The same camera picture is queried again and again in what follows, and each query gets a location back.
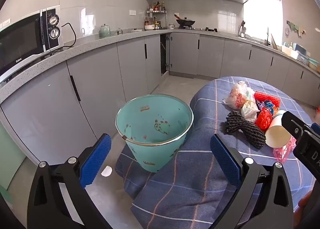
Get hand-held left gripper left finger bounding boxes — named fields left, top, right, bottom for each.
left=27, top=133, right=112, bottom=229

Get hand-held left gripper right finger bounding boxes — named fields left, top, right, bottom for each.
left=210, top=133, right=294, bottom=229

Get white paper cup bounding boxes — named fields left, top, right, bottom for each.
left=264, top=110, right=293, bottom=148

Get pink plastic bag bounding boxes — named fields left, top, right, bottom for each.
left=272, top=136, right=297, bottom=164

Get red plastic bag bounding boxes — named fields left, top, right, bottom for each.
left=255, top=108, right=275, bottom=131

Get red mesh net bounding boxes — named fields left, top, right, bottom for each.
left=254, top=91, right=280, bottom=110

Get clear red-printed plastic bag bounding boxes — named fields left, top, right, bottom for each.
left=222, top=81, right=260, bottom=122

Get blue plaid blanket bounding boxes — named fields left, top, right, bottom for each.
left=115, top=77, right=317, bottom=229

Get teal stacked containers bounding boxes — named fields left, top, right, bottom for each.
left=307, top=58, right=319, bottom=71

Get blue box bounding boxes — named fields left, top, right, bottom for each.
left=291, top=43, right=309, bottom=63

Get white box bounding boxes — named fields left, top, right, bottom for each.
left=281, top=44, right=299, bottom=60

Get grey base cabinets with counter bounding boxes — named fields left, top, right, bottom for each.
left=0, top=29, right=320, bottom=169

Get leaning cutting board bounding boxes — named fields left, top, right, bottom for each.
left=271, top=34, right=282, bottom=50

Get knife rack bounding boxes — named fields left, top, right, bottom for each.
left=238, top=20, right=247, bottom=38

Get bright window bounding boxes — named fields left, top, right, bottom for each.
left=244, top=0, right=282, bottom=41

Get open cabinet door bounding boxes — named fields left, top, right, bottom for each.
left=165, top=33, right=173, bottom=75

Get green kettle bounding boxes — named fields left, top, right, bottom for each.
left=99, top=24, right=111, bottom=39

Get gas stove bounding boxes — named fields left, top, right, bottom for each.
left=179, top=26, right=218, bottom=32

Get white microwave oven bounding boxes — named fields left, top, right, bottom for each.
left=0, top=5, right=64, bottom=83

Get black wok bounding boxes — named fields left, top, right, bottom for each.
left=174, top=14, right=196, bottom=27

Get metal spice rack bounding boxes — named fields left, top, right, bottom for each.
left=146, top=9, right=167, bottom=30

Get group of sauce bottles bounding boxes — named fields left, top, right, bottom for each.
left=149, top=0, right=167, bottom=12

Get hanging wall rags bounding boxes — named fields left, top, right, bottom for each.
left=287, top=20, right=307, bottom=37

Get black power cable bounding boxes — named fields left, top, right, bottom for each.
left=61, top=22, right=77, bottom=49

